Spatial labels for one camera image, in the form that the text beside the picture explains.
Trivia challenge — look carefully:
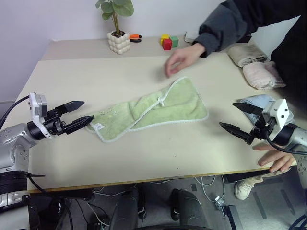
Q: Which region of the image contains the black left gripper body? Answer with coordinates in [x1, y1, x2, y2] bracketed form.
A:
[44, 107, 70, 137]

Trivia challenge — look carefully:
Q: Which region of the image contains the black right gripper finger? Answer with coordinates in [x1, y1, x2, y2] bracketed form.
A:
[218, 121, 255, 145]
[232, 102, 263, 117]

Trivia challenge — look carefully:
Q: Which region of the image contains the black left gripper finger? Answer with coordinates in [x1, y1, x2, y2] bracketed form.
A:
[55, 100, 85, 116]
[64, 115, 95, 135]

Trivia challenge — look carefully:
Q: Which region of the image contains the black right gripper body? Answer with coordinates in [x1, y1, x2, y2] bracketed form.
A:
[249, 110, 276, 142]

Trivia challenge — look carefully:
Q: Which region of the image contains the green towel with white trim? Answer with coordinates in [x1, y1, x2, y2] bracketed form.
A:
[85, 76, 209, 144]

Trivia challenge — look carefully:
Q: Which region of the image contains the folded light blue towel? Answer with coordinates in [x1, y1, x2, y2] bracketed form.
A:
[239, 94, 295, 126]

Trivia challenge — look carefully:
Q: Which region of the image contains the folded pink towel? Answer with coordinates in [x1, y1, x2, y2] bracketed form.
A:
[242, 61, 287, 90]

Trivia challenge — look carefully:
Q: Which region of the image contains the folded beige towel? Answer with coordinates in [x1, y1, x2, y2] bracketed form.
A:
[227, 44, 271, 68]

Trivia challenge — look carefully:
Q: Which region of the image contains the person's bare left hand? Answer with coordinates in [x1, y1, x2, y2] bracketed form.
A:
[252, 143, 297, 173]

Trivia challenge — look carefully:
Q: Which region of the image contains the person's bare right hand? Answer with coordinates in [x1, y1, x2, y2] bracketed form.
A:
[165, 44, 207, 79]

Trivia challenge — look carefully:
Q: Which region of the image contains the person's beige trouser leg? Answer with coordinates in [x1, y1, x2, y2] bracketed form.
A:
[249, 170, 293, 187]

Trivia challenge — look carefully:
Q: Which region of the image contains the white sneaker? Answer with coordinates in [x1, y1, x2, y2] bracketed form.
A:
[234, 179, 255, 201]

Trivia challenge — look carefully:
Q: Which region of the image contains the person's black torso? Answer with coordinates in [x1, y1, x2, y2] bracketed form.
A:
[239, 0, 307, 127]

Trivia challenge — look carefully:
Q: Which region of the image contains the small metal clamp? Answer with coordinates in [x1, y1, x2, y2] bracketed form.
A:
[214, 195, 226, 209]

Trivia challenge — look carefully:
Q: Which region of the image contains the potted plant white bubble pot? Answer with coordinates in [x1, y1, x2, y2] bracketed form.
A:
[95, 0, 134, 55]

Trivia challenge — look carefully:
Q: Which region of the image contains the dark rounded shape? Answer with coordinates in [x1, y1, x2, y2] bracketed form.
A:
[109, 187, 140, 230]
[168, 188, 210, 230]

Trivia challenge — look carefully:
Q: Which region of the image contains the flat white box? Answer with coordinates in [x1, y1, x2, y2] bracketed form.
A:
[184, 31, 200, 44]

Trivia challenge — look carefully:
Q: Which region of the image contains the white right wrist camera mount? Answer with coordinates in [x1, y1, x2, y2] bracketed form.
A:
[262, 98, 295, 142]

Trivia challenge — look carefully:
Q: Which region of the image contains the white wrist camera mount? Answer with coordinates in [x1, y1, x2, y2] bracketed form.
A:
[29, 92, 54, 139]
[262, 98, 295, 142]

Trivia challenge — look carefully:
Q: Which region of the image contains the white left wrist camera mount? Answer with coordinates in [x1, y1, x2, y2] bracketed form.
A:
[29, 92, 54, 139]

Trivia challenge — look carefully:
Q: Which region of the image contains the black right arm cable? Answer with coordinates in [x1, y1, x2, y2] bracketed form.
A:
[264, 133, 307, 155]

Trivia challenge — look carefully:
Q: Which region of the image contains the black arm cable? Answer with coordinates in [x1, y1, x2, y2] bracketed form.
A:
[0, 95, 31, 130]
[264, 133, 307, 155]

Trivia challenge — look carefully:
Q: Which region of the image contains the black table frame bar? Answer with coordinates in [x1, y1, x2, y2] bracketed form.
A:
[222, 168, 272, 184]

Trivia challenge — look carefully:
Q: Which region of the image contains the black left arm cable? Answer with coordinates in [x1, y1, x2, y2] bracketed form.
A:
[0, 95, 31, 130]

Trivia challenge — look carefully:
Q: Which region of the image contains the white floor cable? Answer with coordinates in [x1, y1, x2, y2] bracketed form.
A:
[194, 176, 226, 202]

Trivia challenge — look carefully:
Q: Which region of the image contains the black floor bracket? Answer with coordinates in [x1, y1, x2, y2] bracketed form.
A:
[221, 205, 243, 230]

